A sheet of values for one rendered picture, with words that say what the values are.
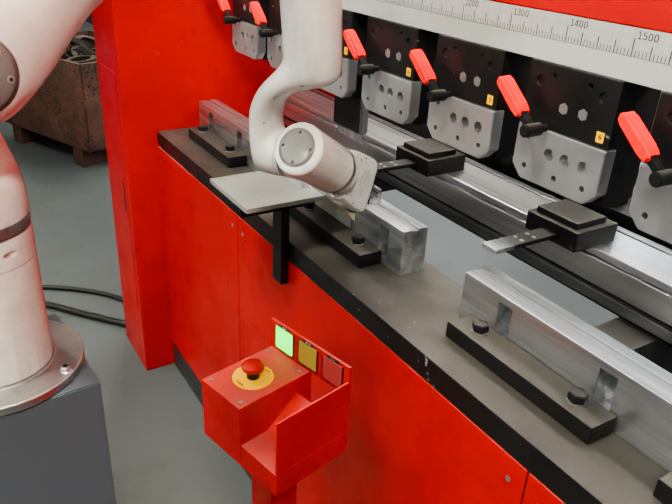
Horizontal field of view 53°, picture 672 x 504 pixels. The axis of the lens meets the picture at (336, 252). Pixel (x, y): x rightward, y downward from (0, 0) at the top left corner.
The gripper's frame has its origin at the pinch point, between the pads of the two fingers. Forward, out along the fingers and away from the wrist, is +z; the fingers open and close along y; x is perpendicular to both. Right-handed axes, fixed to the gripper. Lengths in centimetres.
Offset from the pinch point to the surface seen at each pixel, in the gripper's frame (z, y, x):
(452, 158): 26.1, 14.7, -6.5
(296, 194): -2.9, -4.5, 13.4
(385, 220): 2.9, -4.6, -4.0
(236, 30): 17, 33, 54
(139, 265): 59, -35, 96
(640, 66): -38, 17, -45
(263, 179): -0.2, -2.9, 23.4
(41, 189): 164, -23, 265
